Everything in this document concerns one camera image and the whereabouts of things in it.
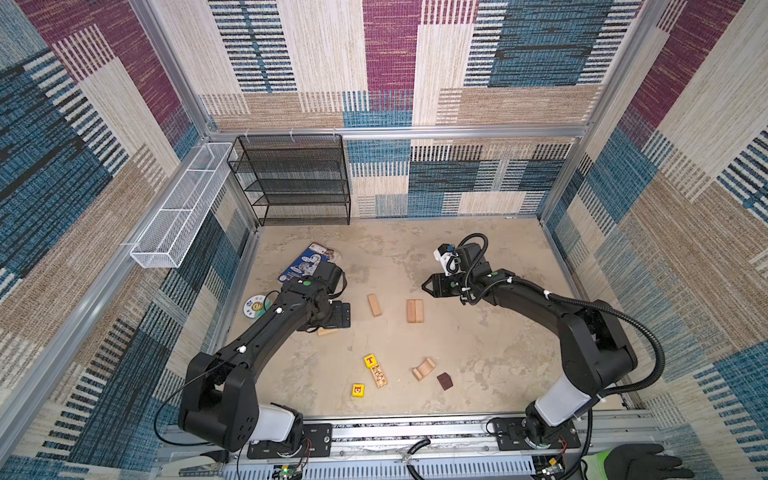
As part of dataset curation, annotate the plain wood block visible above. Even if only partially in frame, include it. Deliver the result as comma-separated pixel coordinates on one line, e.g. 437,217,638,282
367,294,383,317

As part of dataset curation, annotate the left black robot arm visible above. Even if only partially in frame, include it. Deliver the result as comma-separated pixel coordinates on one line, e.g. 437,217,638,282
178,261,346,452

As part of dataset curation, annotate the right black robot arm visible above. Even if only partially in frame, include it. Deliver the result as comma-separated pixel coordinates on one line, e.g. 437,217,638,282
422,242,638,429

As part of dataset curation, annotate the patterned wood block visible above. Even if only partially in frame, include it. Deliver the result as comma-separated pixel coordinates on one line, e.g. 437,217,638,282
370,365,388,388

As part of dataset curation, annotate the wood arch block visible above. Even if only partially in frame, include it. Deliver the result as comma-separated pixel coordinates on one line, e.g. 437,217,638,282
412,357,436,381

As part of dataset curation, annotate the dark red triangular block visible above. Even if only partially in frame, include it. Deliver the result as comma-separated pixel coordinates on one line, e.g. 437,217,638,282
437,372,454,391

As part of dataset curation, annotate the black and green gloved hand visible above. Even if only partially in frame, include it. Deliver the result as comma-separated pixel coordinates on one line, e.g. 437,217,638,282
581,444,695,480

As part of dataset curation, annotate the yellow cube with red letter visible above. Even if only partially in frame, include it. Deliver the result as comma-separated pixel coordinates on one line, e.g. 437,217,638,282
364,354,378,369

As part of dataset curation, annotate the blue paperback comic book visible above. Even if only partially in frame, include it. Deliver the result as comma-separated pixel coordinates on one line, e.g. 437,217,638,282
278,242,336,283

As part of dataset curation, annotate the small yellow letter cube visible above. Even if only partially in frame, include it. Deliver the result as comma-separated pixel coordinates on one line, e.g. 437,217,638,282
351,383,365,398

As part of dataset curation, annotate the round tin can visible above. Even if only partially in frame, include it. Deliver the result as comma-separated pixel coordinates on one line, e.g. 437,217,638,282
242,295,271,320

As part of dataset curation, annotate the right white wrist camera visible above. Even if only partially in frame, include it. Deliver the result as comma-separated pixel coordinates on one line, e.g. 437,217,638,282
434,243,461,276

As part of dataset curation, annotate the black corrugated cable hose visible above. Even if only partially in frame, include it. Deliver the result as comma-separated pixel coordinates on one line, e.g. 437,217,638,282
509,275,667,480

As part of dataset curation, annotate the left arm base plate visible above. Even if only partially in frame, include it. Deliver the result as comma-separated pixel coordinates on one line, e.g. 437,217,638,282
246,423,333,460

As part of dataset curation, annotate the black wire mesh shelf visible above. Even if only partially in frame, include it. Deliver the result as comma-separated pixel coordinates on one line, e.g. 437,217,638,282
228,134,351,227

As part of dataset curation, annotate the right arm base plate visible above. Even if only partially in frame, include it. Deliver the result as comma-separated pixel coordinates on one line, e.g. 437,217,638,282
486,416,582,451

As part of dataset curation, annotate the white wire mesh basket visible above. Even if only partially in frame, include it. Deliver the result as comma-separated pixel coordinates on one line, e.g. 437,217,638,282
130,143,233,269

